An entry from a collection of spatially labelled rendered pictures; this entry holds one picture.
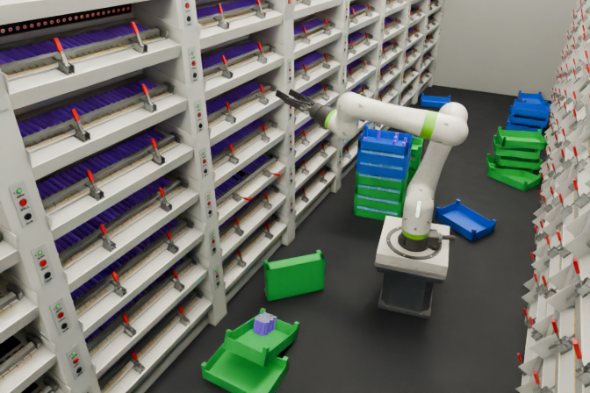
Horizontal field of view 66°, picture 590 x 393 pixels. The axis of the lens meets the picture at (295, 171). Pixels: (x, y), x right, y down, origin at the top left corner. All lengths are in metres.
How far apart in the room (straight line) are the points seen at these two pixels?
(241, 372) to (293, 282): 0.51
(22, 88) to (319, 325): 1.60
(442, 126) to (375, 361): 1.04
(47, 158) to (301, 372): 1.33
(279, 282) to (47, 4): 1.58
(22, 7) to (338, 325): 1.77
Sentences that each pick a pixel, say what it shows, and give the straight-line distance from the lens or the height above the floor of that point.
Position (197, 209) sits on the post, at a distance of 1.90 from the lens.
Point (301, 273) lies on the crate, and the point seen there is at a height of 0.14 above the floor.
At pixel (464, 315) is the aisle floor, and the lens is 2.45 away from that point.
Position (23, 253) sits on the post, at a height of 0.91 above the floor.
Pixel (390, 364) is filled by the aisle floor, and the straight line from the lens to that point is 2.16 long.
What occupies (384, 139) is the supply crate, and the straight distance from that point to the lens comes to 2.93.
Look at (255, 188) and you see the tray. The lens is 2.23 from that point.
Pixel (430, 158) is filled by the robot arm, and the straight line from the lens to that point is 2.15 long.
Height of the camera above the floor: 1.65
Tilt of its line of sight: 28 degrees down
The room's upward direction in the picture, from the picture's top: straight up
